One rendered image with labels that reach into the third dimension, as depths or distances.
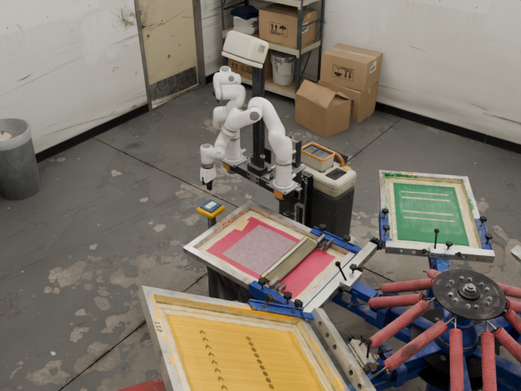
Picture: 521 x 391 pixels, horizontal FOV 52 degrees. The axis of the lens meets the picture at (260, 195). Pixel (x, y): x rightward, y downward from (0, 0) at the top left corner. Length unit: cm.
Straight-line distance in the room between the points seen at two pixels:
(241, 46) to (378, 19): 378
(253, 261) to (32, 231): 262
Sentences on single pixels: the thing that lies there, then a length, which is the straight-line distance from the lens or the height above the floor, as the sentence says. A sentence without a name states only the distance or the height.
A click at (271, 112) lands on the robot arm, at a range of 301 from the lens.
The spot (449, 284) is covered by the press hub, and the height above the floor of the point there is 132.
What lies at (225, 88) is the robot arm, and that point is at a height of 169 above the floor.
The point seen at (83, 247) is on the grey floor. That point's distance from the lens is 479.
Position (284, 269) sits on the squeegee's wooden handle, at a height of 99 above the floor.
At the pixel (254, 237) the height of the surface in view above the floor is 96.
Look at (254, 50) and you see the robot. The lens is 289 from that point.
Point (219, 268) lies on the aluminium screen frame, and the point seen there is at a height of 99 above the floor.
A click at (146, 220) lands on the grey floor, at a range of 495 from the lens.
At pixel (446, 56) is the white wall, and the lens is 630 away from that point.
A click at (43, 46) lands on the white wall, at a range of 583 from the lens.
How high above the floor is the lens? 295
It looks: 35 degrees down
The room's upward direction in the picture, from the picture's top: straight up
